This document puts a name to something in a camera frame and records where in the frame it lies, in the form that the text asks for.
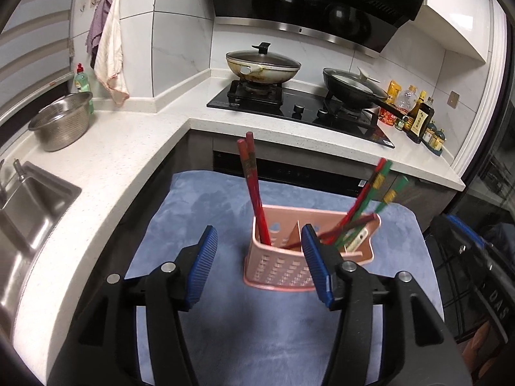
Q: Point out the dark red chopstick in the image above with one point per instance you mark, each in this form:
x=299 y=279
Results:
x=342 y=234
x=251 y=157
x=358 y=220

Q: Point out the black range hood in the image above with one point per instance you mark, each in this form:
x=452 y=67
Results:
x=301 y=4

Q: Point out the white upper cabinet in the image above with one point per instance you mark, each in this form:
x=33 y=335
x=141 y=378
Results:
x=454 y=12

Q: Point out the white kitchen counter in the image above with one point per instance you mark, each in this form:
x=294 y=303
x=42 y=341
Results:
x=120 y=161

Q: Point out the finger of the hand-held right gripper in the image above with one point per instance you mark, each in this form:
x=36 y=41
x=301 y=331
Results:
x=462 y=227

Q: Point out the blue plush mat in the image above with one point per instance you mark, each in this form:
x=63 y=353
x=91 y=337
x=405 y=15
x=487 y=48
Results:
x=225 y=209

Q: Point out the red food packet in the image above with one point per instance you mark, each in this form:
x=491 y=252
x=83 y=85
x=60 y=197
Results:
x=386 y=118

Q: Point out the wok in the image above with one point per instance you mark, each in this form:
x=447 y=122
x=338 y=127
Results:
x=265 y=76

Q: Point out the steel faucet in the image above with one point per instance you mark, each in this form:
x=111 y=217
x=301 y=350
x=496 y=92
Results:
x=18 y=171

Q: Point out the black built-in appliance panel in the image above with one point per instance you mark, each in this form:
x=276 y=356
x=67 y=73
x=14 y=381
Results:
x=301 y=173

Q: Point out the person's right hand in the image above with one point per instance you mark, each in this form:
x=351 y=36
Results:
x=481 y=339

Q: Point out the black gas stove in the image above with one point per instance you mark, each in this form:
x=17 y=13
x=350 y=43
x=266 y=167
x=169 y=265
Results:
x=281 y=106

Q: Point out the pink perforated utensil holder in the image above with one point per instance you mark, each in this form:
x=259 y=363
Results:
x=277 y=267

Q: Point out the steel sink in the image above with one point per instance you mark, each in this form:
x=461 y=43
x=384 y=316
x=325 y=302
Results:
x=24 y=209

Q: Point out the clear plastic bottle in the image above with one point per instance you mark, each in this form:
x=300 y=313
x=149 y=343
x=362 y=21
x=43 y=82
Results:
x=408 y=98

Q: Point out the purple hanging cloth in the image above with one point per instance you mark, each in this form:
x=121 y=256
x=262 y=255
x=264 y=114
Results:
x=96 y=28

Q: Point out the steel colander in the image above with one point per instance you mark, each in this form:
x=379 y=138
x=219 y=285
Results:
x=60 y=128

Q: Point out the small green jar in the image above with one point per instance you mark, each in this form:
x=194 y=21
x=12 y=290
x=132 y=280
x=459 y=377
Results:
x=399 y=124

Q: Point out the dark glass door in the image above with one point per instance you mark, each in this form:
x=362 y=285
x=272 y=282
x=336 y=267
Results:
x=491 y=169

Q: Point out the glass pan lid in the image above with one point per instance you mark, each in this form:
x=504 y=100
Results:
x=350 y=80

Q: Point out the gold flower spoon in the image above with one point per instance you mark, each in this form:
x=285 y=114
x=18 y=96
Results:
x=356 y=241

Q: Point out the glass wok lid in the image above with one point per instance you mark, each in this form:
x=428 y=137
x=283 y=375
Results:
x=273 y=61

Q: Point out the yellow food packet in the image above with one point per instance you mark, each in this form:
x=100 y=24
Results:
x=393 y=90

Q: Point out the small seasoning jar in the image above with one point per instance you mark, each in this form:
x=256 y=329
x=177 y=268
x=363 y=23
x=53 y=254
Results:
x=440 y=138
x=430 y=132

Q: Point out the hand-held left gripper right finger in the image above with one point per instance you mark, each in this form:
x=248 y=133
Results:
x=316 y=261

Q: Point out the white hanging towel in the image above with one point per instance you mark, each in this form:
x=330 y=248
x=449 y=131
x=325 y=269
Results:
x=110 y=48

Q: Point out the wall socket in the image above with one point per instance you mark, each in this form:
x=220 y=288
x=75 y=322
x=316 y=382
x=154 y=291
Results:
x=454 y=99

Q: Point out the green chopstick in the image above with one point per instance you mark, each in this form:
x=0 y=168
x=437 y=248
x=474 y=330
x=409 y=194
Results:
x=378 y=183
x=389 y=197

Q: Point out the green dish soap bottle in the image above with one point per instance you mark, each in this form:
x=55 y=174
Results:
x=82 y=82

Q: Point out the dark sauce bottle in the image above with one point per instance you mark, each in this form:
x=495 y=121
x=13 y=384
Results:
x=420 y=122

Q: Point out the window blind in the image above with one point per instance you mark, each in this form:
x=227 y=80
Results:
x=36 y=28

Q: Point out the bright red chopstick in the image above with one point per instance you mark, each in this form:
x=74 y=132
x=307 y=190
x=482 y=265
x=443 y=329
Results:
x=368 y=187
x=253 y=197

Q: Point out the black frying pan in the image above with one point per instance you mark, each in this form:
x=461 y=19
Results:
x=358 y=98

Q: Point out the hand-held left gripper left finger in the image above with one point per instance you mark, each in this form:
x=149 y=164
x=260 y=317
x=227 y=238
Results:
x=203 y=265

